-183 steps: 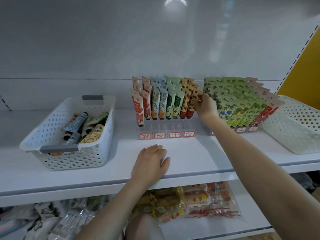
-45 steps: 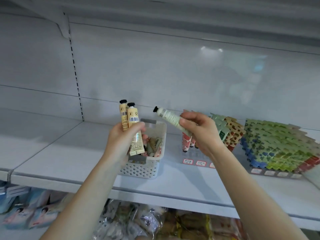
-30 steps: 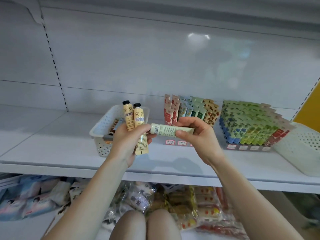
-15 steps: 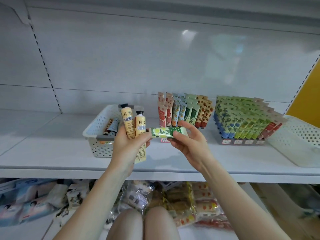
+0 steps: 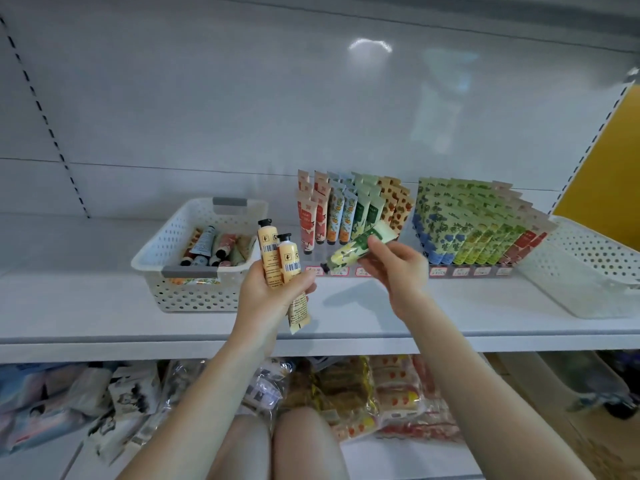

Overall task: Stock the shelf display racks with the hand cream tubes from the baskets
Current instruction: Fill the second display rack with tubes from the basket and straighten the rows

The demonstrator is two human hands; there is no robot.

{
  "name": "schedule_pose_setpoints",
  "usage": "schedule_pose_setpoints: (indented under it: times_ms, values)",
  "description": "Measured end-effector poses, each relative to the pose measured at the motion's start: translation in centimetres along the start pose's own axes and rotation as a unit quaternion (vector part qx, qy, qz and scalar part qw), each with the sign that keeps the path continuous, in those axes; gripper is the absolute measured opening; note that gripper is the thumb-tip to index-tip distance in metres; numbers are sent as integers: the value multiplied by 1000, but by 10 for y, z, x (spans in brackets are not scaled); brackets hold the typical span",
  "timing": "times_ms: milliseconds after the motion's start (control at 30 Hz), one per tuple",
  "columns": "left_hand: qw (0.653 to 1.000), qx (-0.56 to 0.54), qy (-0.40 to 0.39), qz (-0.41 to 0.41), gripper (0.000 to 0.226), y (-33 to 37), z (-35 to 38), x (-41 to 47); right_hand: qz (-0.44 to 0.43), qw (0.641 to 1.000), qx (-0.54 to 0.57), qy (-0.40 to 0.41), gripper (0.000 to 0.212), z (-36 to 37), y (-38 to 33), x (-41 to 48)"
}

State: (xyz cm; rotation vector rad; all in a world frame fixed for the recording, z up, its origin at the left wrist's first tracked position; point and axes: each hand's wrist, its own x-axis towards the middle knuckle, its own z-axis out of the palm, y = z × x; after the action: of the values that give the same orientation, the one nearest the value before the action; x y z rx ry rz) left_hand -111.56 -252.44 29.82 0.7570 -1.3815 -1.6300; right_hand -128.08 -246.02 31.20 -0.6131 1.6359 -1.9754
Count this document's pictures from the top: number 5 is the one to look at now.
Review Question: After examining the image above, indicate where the clear divider tray with labels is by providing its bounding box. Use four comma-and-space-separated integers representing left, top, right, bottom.
305, 263, 513, 278

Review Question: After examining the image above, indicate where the person's leg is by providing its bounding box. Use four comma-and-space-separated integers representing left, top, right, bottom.
272, 407, 351, 480
205, 415, 273, 480

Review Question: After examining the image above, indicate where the person's left leg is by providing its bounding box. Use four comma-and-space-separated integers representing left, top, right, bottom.
205, 415, 273, 480

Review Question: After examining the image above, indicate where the person's right hand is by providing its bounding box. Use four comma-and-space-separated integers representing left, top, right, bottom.
357, 237, 433, 318

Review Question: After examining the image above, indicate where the person's left hand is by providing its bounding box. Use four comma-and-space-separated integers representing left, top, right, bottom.
232, 257, 319, 346

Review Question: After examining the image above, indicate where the white perforated plastic basket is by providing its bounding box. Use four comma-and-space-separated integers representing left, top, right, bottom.
515, 215, 640, 320
131, 197, 269, 314

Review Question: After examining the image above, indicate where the white metal shelf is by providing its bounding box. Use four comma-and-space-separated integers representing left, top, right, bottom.
0, 0, 640, 480

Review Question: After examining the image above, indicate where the row of hand cream tubes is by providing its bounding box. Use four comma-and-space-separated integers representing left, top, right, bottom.
296, 171, 558, 268

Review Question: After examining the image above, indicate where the green white leaf hand cream tube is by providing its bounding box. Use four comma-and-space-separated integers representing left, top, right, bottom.
320, 219, 398, 274

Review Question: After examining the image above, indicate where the person's left forearm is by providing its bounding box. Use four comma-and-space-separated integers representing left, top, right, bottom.
120, 329, 281, 480

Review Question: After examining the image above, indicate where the pile of snack packets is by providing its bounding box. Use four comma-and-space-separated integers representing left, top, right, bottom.
0, 355, 461, 466

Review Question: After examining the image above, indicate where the person's right leg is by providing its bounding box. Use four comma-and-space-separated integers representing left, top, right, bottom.
272, 407, 351, 480

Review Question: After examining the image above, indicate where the pile of pale hand cream tubes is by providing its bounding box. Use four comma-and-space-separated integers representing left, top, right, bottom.
180, 225, 256, 268

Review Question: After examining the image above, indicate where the person's right forearm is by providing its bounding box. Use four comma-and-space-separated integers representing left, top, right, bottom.
405, 299, 596, 480

